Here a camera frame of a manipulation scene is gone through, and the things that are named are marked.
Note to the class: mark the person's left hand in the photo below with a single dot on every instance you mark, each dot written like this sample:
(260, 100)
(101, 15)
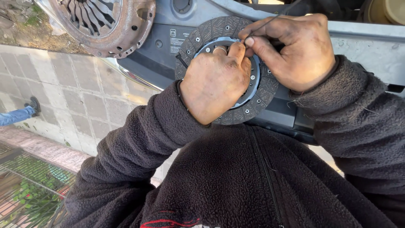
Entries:
(215, 85)

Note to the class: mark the person's right hand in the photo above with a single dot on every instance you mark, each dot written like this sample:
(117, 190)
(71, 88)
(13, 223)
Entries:
(300, 53)

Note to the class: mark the round clutch friction disc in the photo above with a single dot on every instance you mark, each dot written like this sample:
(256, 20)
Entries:
(269, 85)

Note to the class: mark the black plastic engine bay cover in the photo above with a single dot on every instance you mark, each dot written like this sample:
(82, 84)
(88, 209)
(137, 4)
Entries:
(152, 60)

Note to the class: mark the chrome car trim strip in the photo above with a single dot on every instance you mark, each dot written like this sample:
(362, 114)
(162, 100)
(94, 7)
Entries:
(136, 77)

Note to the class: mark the beige round container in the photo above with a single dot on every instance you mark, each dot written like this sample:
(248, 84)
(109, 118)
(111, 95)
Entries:
(386, 11)

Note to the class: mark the person's dark fleece jacket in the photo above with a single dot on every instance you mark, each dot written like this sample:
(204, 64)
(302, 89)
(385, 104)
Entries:
(240, 183)

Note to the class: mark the rusty clutch pressure plate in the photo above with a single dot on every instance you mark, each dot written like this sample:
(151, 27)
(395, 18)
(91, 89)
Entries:
(126, 34)

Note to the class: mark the metal grate fence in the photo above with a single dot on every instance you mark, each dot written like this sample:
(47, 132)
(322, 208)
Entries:
(31, 186)

